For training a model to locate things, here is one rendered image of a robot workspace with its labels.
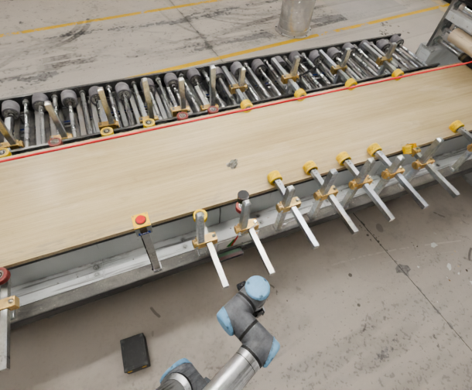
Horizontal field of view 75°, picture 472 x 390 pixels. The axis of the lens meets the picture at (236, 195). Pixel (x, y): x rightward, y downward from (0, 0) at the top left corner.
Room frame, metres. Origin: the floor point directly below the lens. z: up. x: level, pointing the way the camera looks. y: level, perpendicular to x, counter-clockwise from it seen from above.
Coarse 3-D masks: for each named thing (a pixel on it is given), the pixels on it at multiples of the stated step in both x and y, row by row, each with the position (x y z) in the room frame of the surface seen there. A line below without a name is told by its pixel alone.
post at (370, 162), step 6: (366, 162) 1.23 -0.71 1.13; (372, 162) 1.21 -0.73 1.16; (366, 168) 1.21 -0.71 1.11; (360, 174) 1.23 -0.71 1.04; (366, 174) 1.22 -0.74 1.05; (360, 180) 1.21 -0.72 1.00; (348, 192) 1.23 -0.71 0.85; (354, 192) 1.21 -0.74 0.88; (348, 198) 1.21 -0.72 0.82; (342, 204) 1.22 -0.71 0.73
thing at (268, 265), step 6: (252, 228) 0.88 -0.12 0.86; (252, 234) 0.84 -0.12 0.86; (252, 240) 0.82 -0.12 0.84; (258, 240) 0.81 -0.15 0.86; (258, 246) 0.78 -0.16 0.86; (258, 252) 0.75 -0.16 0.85; (264, 252) 0.74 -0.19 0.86; (264, 258) 0.71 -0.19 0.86; (264, 264) 0.68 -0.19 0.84; (270, 264) 0.68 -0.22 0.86; (270, 270) 0.65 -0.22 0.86
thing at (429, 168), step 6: (414, 156) 1.54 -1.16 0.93; (420, 156) 1.51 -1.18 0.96; (426, 168) 1.43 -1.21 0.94; (432, 168) 1.42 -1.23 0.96; (432, 174) 1.39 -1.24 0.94; (438, 174) 1.37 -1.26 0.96; (438, 180) 1.34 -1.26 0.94; (444, 180) 1.32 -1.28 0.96; (444, 186) 1.29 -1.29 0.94; (450, 186) 1.28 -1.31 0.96; (450, 192) 1.25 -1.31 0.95; (456, 192) 1.24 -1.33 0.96
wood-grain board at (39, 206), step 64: (192, 128) 1.59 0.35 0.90; (256, 128) 1.66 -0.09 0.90; (320, 128) 1.74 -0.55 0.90; (384, 128) 1.82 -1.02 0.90; (448, 128) 1.91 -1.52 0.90; (0, 192) 0.91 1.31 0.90; (64, 192) 0.95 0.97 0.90; (128, 192) 1.01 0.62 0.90; (192, 192) 1.06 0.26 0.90; (256, 192) 1.11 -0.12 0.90; (0, 256) 0.54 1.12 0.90
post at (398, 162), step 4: (400, 156) 1.34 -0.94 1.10; (396, 160) 1.34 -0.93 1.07; (400, 160) 1.32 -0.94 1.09; (404, 160) 1.34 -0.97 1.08; (392, 164) 1.35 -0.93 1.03; (396, 164) 1.33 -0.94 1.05; (400, 164) 1.33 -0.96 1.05; (388, 168) 1.35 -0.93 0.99; (392, 168) 1.33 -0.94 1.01; (396, 168) 1.33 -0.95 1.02; (392, 172) 1.32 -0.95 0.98; (380, 180) 1.35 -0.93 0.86; (384, 180) 1.33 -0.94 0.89; (388, 180) 1.33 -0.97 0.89; (380, 184) 1.33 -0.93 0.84; (384, 184) 1.33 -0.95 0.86; (376, 188) 1.34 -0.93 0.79; (380, 188) 1.32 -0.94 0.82; (376, 192) 1.33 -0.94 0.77; (380, 192) 1.34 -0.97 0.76
